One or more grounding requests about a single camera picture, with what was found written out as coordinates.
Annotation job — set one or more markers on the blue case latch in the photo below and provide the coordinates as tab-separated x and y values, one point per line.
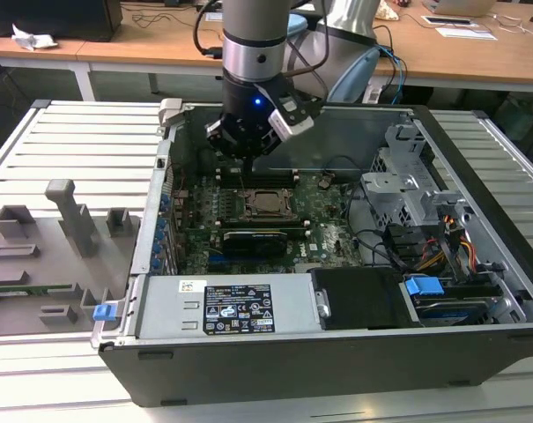
104	313

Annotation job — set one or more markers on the black graphics card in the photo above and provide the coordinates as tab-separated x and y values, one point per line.
253	243

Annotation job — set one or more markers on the round black battery holder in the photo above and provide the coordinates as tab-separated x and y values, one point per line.
326	180

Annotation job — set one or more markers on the grey case corner latch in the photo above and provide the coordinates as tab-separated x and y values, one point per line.
171	110

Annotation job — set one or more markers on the green motherboard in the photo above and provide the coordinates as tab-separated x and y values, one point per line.
332	238

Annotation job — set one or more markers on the green RAM stick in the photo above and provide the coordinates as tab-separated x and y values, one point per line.
41	288

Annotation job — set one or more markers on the wooden desk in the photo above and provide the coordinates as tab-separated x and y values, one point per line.
68	48
160	44

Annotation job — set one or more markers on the black plastic shroud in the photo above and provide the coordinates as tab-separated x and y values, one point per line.
363	299

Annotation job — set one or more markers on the blue expansion slot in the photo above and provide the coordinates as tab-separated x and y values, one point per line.
215	264

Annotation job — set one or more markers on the silver metal drive cage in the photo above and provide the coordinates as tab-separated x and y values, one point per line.
389	194

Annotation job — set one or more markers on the black open PC case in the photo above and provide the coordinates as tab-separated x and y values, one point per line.
292	370

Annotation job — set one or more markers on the white printed paper sheet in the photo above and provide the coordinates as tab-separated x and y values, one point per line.
468	34

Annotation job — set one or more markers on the grey power supply with label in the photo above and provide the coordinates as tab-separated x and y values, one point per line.
169	308

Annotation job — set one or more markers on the hard disk with blue label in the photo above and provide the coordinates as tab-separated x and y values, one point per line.
451	315

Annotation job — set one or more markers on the small silver CPU plate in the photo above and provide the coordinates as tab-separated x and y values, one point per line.
267	201

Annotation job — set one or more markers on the blue disk carrier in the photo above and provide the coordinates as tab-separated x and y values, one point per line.
422	288

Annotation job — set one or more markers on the grey plastic parts rack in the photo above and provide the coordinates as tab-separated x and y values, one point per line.
50	264

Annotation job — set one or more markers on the CPU socket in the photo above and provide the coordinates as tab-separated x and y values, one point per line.
247	212

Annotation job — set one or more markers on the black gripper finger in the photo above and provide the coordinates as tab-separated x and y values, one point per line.
270	145
226	147

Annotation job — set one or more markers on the white framed tablet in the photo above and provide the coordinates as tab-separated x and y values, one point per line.
446	20

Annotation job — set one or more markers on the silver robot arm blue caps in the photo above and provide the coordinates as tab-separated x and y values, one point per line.
253	26

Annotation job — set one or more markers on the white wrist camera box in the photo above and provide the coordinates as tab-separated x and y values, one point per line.
292	130

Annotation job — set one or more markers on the crumpled white paper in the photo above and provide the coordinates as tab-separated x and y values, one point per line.
32	40

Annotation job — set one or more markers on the large black box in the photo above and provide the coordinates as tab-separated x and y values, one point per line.
50	17

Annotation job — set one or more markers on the crumpled beige bag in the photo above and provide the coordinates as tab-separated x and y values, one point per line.
388	11

